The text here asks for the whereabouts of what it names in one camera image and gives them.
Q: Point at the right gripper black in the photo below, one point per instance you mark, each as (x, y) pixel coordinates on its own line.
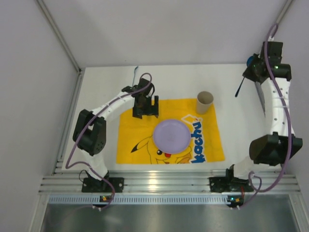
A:
(249, 75)

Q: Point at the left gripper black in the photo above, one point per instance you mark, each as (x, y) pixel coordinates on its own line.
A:
(147, 113)

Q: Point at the blue metallic spoon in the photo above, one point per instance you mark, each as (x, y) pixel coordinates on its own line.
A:
(243, 79)

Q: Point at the yellow pikachu cloth placemat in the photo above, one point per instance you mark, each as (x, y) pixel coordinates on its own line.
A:
(136, 145)

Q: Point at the purple plastic plate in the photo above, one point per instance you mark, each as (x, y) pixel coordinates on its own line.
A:
(172, 136)

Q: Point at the beige paper cup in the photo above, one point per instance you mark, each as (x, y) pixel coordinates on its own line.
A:
(204, 101)

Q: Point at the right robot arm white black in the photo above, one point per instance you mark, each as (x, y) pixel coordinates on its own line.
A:
(272, 80)

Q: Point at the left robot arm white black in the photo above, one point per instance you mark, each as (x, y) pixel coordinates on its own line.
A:
(90, 132)

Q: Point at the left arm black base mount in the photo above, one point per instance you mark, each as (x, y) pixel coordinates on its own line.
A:
(91, 185)

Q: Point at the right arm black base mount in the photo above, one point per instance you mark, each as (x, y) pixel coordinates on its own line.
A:
(224, 184)

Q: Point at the aluminium rail frame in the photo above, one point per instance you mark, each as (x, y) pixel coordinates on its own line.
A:
(136, 181)

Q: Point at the perforated grey cable tray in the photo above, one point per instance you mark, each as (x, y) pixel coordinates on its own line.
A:
(144, 199)

